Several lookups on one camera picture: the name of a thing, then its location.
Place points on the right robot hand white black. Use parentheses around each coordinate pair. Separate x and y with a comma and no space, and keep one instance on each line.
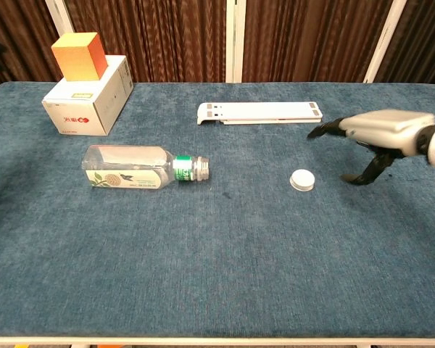
(384,128)

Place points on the white bottle cap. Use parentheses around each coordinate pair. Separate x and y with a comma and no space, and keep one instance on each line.
(302,179)

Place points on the transparent plastic bottle green label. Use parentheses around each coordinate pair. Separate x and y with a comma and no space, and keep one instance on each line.
(130,165)

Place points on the brown pleated partition panel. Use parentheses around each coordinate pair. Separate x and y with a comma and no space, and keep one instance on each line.
(159,32)
(424,36)
(18,21)
(304,36)

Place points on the orange cube block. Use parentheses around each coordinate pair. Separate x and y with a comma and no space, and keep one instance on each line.
(76,54)

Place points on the white cardboard box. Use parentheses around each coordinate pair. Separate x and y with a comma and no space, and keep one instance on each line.
(83,108)

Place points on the white folding stand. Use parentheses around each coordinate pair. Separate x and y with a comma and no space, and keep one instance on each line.
(261,110)

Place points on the blue table mat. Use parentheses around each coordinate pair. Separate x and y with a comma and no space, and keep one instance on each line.
(217,246)

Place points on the white partition frame post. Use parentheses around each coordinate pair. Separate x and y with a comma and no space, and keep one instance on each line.
(59,21)
(235,36)
(384,40)

